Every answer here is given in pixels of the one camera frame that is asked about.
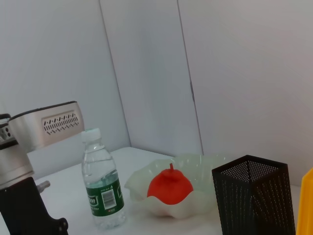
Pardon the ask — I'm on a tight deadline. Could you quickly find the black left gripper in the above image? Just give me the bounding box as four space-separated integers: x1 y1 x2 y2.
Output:
0 176 69 235

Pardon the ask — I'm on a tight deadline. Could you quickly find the clear green-label water bottle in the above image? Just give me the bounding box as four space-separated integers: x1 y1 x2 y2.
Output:
81 127 126 230

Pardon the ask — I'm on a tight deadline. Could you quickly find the red pear-shaped toy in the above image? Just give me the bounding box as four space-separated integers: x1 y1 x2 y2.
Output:
146 163 194 205

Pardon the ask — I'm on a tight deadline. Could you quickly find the green glass fruit plate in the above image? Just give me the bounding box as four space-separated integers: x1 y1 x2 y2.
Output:
124 153 227 218

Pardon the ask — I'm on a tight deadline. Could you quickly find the black mesh pen holder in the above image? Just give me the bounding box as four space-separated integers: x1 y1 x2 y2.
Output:
211 154 296 235

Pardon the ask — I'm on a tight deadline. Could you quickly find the yellow plastic bin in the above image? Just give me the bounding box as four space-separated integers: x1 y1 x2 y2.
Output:
295 167 313 235

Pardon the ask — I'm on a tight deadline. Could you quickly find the left gripper cable with connector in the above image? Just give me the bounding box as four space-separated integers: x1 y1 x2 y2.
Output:
36 180 51 193

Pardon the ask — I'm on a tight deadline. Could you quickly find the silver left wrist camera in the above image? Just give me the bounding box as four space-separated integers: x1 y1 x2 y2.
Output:
0 100 85 150

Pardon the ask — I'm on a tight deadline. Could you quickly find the black left camera cable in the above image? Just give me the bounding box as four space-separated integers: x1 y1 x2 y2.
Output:
0 113 12 128

